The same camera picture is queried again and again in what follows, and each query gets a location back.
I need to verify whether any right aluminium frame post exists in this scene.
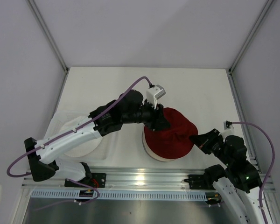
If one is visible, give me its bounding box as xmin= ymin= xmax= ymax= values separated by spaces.
xmin=227 ymin=0 xmax=277 ymax=75

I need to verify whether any white bucket hat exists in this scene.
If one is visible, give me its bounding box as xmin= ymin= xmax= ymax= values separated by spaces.
xmin=59 ymin=116 xmax=102 ymax=158

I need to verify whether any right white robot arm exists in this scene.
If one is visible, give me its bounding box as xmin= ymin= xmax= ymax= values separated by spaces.
xmin=189 ymin=129 xmax=270 ymax=224

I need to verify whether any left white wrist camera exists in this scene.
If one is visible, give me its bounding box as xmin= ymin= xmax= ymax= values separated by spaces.
xmin=146 ymin=85 xmax=166 ymax=109

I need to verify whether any aluminium frame post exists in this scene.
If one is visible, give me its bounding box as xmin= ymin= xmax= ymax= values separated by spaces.
xmin=26 ymin=0 xmax=69 ymax=73
xmin=227 ymin=0 xmax=277 ymax=75

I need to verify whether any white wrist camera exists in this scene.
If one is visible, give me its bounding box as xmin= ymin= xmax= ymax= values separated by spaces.
xmin=146 ymin=85 xmax=166 ymax=109
xmin=221 ymin=121 xmax=234 ymax=138

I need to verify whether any beige bucket hat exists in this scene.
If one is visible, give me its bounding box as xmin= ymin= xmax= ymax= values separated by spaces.
xmin=142 ymin=131 xmax=175 ymax=162

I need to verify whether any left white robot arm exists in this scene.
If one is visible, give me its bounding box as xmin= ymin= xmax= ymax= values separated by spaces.
xmin=24 ymin=86 xmax=170 ymax=187

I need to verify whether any left aluminium frame post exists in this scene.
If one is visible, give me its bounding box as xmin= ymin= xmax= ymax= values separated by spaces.
xmin=26 ymin=0 xmax=69 ymax=73

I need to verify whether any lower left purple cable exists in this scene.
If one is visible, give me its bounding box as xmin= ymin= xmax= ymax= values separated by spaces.
xmin=32 ymin=179 xmax=101 ymax=210

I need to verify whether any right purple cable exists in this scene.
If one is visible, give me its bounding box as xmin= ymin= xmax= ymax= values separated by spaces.
xmin=231 ymin=121 xmax=276 ymax=224

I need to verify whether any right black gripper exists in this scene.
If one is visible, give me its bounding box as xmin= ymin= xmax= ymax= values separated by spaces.
xmin=188 ymin=128 xmax=231 ymax=166

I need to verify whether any white plastic basket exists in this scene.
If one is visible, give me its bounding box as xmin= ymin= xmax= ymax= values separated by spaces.
xmin=44 ymin=111 xmax=117 ymax=163

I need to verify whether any purple cable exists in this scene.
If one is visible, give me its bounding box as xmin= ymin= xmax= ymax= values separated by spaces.
xmin=6 ymin=76 xmax=154 ymax=177
xmin=32 ymin=179 xmax=101 ymax=210
xmin=231 ymin=121 xmax=276 ymax=224

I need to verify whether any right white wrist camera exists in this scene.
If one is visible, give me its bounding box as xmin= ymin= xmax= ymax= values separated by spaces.
xmin=221 ymin=121 xmax=234 ymax=138

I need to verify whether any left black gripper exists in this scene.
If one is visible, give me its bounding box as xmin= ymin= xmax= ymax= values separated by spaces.
xmin=122 ymin=98 xmax=171 ymax=132

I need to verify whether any dark red bucket hat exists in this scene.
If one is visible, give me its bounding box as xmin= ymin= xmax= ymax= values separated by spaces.
xmin=143 ymin=107 xmax=198 ymax=159

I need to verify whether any aluminium mounting rail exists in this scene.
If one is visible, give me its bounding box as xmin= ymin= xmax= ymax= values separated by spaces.
xmin=21 ymin=167 xmax=276 ymax=193

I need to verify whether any right black base bracket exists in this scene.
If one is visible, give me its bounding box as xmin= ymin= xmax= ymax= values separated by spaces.
xmin=183 ymin=175 xmax=213 ymax=190

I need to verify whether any white slotted cable duct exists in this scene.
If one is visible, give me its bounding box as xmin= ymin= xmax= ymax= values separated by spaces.
xmin=31 ymin=189 xmax=207 ymax=202

